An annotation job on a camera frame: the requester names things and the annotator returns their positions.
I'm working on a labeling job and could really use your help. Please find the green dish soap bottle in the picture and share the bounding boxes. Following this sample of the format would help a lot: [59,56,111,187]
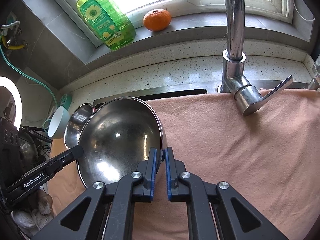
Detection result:
[76,0,136,50]

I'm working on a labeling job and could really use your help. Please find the yellow gas hose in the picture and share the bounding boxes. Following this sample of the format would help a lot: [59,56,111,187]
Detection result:
[1,35,27,51]

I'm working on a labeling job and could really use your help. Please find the pink towel mat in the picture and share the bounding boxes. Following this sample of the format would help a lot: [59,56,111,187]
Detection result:
[47,87,320,240]

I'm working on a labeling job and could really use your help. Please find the chrome kitchen faucet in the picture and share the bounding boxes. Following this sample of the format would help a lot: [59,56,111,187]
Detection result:
[218,0,293,116]

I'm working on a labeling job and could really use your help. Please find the teal round power strip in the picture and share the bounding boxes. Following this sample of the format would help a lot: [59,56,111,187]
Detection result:
[59,94,72,110]

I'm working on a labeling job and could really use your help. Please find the red steel bowl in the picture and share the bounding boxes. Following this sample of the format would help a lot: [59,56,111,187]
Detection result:
[63,103,94,148]

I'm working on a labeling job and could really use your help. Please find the white ring light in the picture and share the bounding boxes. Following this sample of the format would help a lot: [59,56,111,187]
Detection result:
[1,76,22,130]

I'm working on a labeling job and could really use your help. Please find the white gloved left hand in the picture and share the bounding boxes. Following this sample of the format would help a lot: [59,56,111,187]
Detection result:
[11,190,54,239]

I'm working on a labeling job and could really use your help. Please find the orange tangerine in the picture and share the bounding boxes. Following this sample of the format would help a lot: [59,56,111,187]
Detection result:
[143,9,171,31]

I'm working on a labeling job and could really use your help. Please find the large stainless steel bowl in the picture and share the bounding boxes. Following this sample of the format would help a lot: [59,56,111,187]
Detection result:
[77,96,168,187]

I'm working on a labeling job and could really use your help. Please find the light blue ceramic bowl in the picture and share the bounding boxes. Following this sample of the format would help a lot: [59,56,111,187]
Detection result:
[48,106,71,139]

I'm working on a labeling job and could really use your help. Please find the teal power cable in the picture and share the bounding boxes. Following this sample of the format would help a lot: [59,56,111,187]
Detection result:
[0,37,73,133]

